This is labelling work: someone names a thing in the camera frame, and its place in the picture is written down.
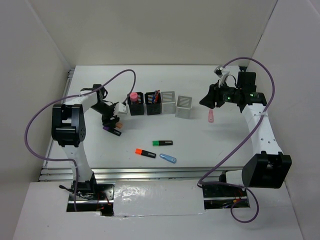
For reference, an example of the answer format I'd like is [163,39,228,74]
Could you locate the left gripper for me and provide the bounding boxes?
[90,101,121,129]

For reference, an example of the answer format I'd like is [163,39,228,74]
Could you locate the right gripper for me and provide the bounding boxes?
[199,78,242,109]

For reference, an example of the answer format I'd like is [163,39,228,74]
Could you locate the purple highlighter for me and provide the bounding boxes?
[103,126,122,137]

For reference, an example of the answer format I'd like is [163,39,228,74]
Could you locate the orange eraser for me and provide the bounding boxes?
[116,122,123,129]

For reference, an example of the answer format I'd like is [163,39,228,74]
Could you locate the pink eraser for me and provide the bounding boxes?
[208,109,214,123]

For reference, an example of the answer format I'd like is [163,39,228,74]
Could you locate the pink capped pen tube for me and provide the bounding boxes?
[129,92,139,105]

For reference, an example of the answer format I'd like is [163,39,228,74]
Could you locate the green highlighter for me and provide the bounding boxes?
[152,140,173,146]

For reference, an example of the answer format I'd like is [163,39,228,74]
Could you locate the blue ballpoint pen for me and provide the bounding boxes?
[151,91,158,104]

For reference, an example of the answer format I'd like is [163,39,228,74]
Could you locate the blue eraser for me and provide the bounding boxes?
[159,153,177,164]

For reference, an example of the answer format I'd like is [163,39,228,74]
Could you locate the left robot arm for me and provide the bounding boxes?
[51,84,121,200]

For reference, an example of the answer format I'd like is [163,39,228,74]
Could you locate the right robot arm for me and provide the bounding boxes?
[199,67,292,189]

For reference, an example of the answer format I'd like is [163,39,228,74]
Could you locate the white container far right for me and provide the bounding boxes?
[175,95,192,119]

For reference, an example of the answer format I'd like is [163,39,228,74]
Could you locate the white container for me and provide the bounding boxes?
[161,91,176,114]
[175,95,192,119]

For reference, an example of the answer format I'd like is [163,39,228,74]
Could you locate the black container far left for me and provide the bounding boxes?
[127,92,145,116]

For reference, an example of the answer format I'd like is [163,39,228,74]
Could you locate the black container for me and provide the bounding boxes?
[144,90,162,116]
[127,92,145,116]

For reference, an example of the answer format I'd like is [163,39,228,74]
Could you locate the orange highlighter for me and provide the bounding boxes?
[135,148,157,159]

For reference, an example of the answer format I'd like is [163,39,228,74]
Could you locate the white front cover plate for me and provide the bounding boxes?
[113,179,205,217]

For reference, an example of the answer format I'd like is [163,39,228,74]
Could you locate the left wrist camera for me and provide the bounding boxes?
[113,102,129,116]

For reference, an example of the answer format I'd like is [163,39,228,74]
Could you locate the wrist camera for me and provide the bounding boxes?
[214,66,230,88]
[113,102,129,116]

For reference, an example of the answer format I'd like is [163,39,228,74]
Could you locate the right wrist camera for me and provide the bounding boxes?
[214,66,230,88]

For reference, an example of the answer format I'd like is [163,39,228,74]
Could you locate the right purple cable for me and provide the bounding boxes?
[197,57,276,223]

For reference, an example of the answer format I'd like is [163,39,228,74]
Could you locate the purple cable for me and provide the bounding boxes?
[197,57,276,223]
[24,69,137,213]

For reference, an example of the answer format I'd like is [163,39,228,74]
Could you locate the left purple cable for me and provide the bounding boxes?
[24,69,137,213]

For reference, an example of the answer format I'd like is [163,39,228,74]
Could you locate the aluminium front rail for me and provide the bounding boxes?
[38,166,226,182]

